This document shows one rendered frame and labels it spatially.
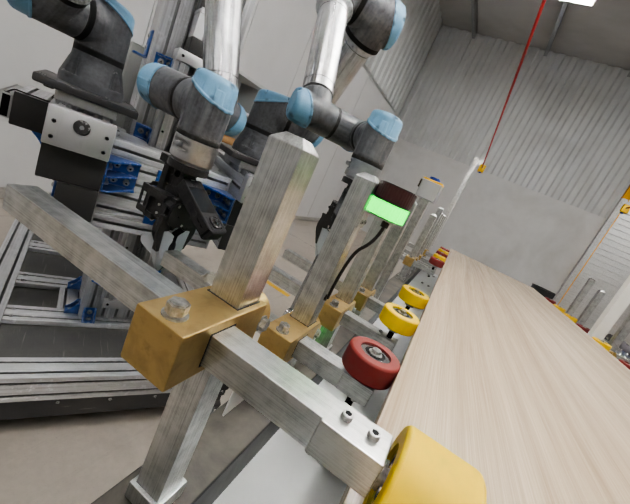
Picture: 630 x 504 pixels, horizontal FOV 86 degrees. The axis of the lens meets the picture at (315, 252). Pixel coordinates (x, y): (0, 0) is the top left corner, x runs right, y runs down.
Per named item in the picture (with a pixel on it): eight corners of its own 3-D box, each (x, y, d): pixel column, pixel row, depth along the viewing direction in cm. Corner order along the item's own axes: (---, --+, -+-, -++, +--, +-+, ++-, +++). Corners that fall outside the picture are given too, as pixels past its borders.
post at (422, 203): (362, 304, 131) (418, 196, 120) (365, 301, 135) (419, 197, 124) (372, 310, 129) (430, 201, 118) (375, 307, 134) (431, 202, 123)
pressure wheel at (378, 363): (312, 407, 50) (345, 343, 47) (331, 384, 57) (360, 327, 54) (359, 442, 47) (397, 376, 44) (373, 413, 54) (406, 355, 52)
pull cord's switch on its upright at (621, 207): (541, 320, 282) (624, 197, 255) (539, 317, 290) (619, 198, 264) (551, 325, 279) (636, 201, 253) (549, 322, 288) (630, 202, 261)
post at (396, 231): (336, 335, 108) (406, 196, 97) (339, 331, 111) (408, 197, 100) (345, 341, 107) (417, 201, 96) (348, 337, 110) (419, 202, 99)
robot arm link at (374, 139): (392, 122, 79) (412, 124, 71) (371, 167, 81) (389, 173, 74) (365, 106, 75) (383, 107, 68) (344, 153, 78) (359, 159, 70)
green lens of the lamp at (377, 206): (362, 207, 50) (368, 193, 49) (371, 209, 55) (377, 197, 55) (399, 225, 48) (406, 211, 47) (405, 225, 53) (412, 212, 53)
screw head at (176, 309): (154, 310, 25) (159, 297, 25) (175, 304, 27) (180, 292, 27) (173, 325, 25) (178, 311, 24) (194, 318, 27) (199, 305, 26)
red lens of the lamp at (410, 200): (369, 191, 49) (376, 177, 49) (378, 195, 55) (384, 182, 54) (407, 209, 47) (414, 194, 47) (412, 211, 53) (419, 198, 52)
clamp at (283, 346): (252, 351, 52) (264, 324, 51) (292, 327, 64) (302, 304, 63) (281, 372, 50) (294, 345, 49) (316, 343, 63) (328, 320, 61)
